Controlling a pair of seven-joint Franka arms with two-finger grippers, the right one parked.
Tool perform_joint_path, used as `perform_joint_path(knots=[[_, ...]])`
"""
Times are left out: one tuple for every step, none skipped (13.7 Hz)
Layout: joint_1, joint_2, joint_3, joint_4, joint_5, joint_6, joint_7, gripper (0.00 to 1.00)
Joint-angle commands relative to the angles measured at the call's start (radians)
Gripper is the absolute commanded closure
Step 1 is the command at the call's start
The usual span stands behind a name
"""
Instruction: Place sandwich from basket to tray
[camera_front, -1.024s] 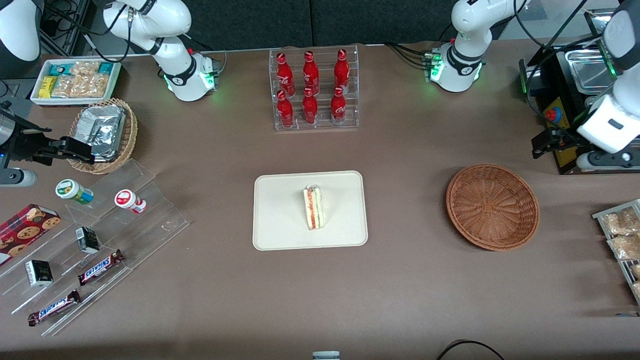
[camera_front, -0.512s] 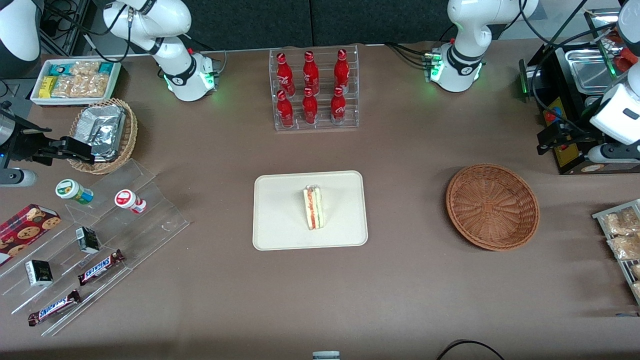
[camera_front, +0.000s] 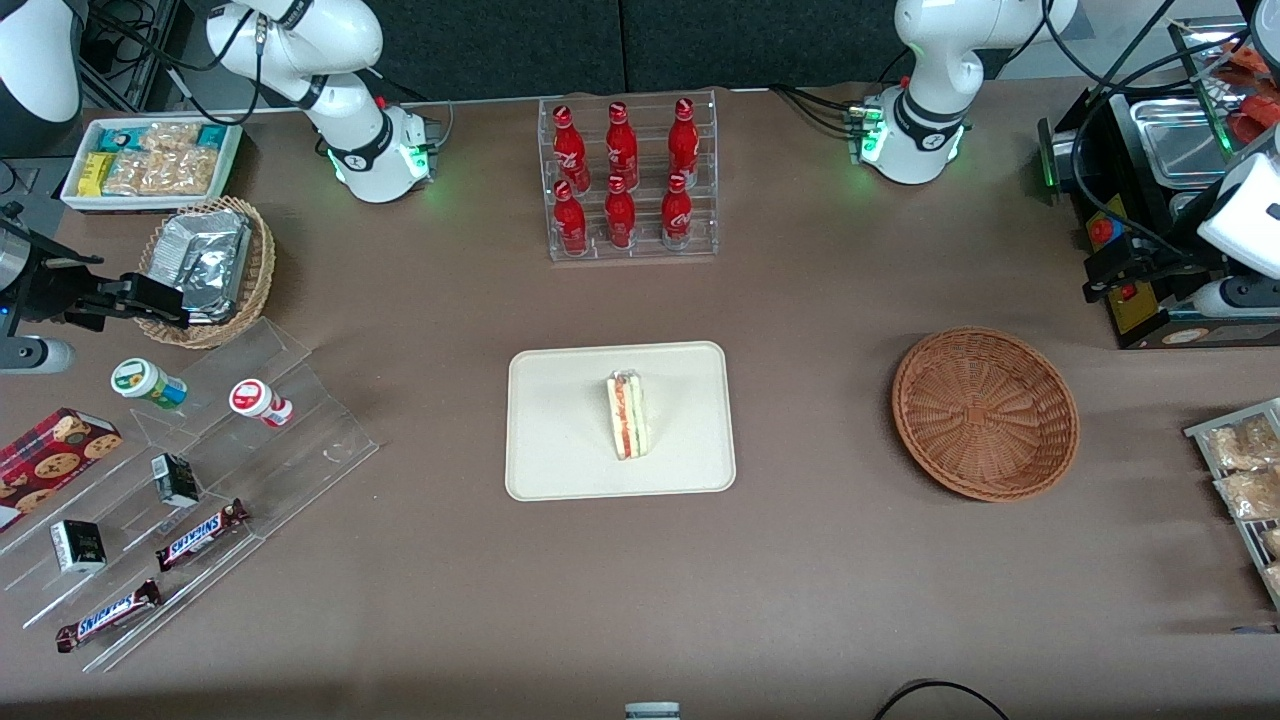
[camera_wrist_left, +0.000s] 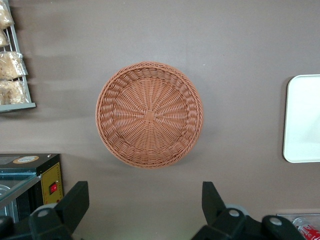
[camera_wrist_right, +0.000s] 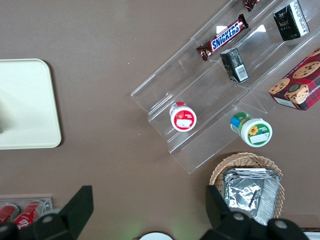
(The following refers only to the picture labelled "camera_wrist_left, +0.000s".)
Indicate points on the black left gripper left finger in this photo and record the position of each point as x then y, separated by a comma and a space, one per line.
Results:
67, 212

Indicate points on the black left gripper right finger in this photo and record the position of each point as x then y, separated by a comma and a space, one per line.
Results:
215, 215

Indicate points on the tray of packaged pastries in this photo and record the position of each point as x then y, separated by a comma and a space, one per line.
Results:
17, 106

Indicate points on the brown round wicker basket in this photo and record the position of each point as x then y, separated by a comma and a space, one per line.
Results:
150, 115

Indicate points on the cream plastic tray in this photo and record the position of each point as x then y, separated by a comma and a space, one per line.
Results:
302, 120

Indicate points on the black glass food warmer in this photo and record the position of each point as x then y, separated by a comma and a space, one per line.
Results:
47, 175

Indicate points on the red cola bottle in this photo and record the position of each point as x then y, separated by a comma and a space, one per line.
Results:
310, 230

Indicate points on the clear bag of fried snacks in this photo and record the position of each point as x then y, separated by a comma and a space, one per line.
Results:
12, 92
5, 16
3, 38
11, 66

